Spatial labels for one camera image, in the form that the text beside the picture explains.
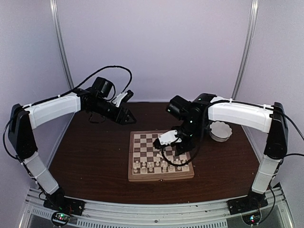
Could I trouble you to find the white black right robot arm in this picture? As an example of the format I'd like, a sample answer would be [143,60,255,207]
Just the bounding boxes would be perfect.
[154,93,288,210]

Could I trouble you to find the white bishop piece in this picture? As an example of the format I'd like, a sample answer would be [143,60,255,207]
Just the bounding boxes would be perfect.
[161,161,167,172]

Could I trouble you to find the left aluminium corner post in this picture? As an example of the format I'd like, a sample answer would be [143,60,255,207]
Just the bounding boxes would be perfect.
[49,0,74,89]

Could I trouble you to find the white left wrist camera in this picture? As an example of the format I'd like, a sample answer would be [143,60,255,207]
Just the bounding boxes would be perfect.
[111,90,134,107]

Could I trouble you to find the wooden chess board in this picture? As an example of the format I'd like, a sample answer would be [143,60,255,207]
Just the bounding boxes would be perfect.
[128,130,194,182]

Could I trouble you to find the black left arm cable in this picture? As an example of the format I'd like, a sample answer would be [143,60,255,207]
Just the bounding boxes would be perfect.
[71,65,133,95]

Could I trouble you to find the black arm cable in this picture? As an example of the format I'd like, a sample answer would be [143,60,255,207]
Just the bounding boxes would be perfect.
[160,133,202,167]
[71,65,133,95]

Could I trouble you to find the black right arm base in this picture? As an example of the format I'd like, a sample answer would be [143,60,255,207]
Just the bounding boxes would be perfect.
[227,190,268,215]

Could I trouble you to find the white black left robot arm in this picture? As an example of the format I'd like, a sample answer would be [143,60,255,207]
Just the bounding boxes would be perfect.
[2,77,136,211]

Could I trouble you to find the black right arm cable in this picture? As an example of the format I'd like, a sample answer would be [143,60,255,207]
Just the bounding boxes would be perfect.
[160,133,202,167]

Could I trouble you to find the right aluminium corner post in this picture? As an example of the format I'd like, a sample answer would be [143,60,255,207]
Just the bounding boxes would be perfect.
[231,0,259,99]

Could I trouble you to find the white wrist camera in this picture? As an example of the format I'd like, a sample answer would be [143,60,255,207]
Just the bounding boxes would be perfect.
[153,130,182,150]
[111,90,134,107]

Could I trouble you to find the aluminium corner post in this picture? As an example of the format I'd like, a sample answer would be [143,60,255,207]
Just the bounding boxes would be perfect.
[231,0,259,99]
[49,0,74,89]

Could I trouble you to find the white scalloped bowl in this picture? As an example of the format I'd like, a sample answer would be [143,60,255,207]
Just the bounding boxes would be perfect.
[209,121,232,143]

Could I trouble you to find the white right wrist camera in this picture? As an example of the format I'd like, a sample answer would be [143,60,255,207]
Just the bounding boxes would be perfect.
[153,130,182,150]

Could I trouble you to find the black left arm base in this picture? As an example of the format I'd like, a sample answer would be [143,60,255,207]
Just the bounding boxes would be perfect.
[40,187,85,216]

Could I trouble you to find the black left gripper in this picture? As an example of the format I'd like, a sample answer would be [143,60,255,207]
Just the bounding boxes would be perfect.
[89,97,137,125]

